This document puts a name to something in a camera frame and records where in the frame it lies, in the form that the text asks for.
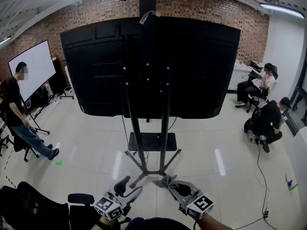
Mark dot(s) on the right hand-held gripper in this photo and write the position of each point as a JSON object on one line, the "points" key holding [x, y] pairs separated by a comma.
{"points": [[200, 206]]}

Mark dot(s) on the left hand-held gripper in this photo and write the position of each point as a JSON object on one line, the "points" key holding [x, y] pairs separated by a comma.
{"points": [[106, 205]]}

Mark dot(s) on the grey cloth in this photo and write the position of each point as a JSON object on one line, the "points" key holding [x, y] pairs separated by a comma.
{"points": [[165, 181]]}

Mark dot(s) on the black TV stand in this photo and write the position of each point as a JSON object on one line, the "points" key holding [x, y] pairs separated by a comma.
{"points": [[135, 128]]}

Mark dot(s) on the person's left forearm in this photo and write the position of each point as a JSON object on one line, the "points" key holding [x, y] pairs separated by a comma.
{"points": [[105, 223]]}

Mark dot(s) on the person's right forearm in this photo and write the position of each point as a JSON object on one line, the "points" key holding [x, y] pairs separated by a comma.
{"points": [[211, 224]]}

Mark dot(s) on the black display stand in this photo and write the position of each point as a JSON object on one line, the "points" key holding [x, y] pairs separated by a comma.
{"points": [[43, 131]]}

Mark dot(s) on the white whiteboard on stand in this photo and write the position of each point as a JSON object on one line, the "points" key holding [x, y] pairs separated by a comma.
{"points": [[33, 68]]}

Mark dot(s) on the person's black striped shirt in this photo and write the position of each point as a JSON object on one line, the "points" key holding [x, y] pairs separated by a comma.
{"points": [[158, 224]]}

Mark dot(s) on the black power strip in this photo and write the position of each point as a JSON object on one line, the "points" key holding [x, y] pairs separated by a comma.
{"points": [[265, 212]]}

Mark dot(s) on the blue green floor object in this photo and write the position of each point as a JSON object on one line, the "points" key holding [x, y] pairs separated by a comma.
{"points": [[290, 183]]}

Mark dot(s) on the yellow black floor tape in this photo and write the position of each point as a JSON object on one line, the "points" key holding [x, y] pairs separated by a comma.
{"points": [[10, 181]]}

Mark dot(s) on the large black television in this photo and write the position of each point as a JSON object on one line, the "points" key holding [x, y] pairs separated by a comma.
{"points": [[196, 68]]}

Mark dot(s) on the white desk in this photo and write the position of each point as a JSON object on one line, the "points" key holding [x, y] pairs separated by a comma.
{"points": [[237, 78]]}

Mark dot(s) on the white low cabinet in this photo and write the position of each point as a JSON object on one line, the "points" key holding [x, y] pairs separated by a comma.
{"points": [[67, 77]]}

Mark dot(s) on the dark glass door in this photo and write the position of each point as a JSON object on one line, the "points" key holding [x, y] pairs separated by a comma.
{"points": [[302, 85]]}

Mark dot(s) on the grey tape strip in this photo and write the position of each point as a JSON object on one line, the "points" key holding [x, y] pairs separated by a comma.
{"points": [[146, 17]]}

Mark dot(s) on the ceiling light strip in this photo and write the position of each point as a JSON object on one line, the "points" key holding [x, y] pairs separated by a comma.
{"points": [[283, 9], [4, 41]]}

